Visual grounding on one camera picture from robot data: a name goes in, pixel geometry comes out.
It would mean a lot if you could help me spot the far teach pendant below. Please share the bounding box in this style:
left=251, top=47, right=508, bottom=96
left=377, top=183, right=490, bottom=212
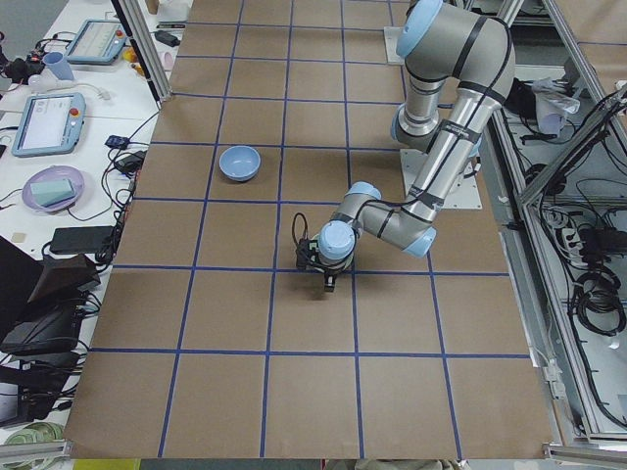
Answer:
left=65, top=20, right=126, bottom=66

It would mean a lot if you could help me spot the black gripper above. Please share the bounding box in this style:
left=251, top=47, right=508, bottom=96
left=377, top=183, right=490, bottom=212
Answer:
left=313, top=255, right=354, bottom=293

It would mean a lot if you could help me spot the purple plate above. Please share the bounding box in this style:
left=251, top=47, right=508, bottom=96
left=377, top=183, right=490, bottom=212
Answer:
left=22, top=165, right=84, bottom=213

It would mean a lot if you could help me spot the aluminium frame post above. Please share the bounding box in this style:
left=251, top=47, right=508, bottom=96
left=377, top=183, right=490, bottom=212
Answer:
left=111, top=0, right=171, bottom=104

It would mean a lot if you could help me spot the blue bowl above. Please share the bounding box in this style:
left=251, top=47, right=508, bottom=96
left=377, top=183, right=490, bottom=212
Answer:
left=218, top=145, right=261, bottom=182

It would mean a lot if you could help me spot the pink cup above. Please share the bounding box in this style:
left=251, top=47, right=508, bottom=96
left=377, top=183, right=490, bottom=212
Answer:
left=160, top=51, right=174, bottom=71

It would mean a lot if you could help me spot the blue cup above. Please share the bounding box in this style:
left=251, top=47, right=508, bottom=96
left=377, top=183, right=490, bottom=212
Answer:
left=42, top=51, right=74, bottom=81

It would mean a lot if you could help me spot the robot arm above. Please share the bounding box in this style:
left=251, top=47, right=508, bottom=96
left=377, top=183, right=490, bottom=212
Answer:
left=297, top=1, right=515, bottom=292

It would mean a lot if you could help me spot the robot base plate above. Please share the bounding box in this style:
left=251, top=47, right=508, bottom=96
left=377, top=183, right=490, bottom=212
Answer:
left=400, top=149, right=483, bottom=211

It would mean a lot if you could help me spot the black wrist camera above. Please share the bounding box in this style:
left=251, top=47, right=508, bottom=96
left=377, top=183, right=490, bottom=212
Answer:
left=295, top=238, right=321, bottom=270

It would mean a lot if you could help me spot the small black blue device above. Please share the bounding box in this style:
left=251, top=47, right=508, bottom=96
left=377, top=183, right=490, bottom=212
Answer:
left=105, top=135, right=130, bottom=150

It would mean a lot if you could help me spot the black power adapter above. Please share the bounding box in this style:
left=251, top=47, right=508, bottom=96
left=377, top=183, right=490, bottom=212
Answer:
left=114, top=151, right=146, bottom=174

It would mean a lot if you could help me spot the black flat box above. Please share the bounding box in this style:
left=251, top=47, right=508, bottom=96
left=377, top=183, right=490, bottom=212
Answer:
left=50, top=225, right=114, bottom=255

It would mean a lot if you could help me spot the black cable bundle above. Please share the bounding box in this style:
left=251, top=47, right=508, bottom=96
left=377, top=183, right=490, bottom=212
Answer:
left=95, top=110, right=163, bottom=265

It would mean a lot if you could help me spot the teach pendant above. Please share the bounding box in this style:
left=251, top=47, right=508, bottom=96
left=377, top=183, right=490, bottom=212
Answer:
left=65, top=20, right=126, bottom=66
left=12, top=93, right=86, bottom=158

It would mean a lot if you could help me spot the near teach pendant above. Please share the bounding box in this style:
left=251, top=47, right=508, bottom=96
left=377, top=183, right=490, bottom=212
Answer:
left=12, top=93, right=86, bottom=158

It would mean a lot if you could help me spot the teal sponge block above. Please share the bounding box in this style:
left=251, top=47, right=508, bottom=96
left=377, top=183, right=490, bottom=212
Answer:
left=29, top=178, right=75, bottom=207

